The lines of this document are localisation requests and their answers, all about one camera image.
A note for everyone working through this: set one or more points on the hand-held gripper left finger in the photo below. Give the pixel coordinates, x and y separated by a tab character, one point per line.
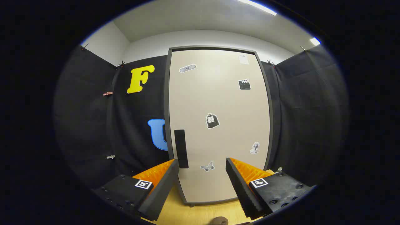
162	193

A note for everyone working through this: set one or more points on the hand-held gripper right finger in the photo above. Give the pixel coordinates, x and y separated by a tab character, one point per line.
242	190

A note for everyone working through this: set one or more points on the brown fuzzy shoe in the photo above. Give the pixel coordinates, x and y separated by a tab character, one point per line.
219	221

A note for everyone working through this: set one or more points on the grey shoe cabinet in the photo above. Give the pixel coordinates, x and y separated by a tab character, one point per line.
167	93

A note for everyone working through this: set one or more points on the green drink bottle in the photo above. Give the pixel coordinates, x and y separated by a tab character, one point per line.
280	170

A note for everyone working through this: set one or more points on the black backdrop cloth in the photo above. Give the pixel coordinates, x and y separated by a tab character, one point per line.
87	125

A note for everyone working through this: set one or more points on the small ceiling light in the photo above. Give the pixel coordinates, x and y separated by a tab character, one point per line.
315	41

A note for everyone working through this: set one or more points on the long ceiling light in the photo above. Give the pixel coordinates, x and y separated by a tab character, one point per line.
257	6

